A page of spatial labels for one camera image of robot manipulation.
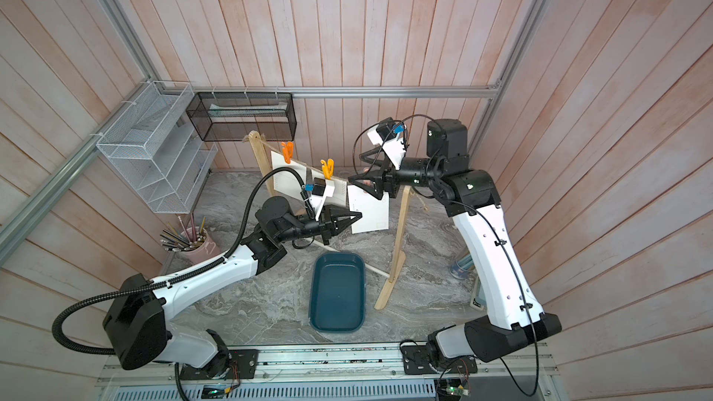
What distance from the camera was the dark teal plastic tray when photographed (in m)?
0.82

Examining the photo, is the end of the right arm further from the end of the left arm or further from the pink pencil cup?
the pink pencil cup

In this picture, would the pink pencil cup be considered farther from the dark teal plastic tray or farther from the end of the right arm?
the end of the right arm

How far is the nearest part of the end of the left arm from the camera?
60 centimetres

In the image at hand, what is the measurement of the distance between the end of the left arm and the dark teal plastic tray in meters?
0.25

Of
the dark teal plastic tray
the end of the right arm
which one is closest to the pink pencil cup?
the dark teal plastic tray
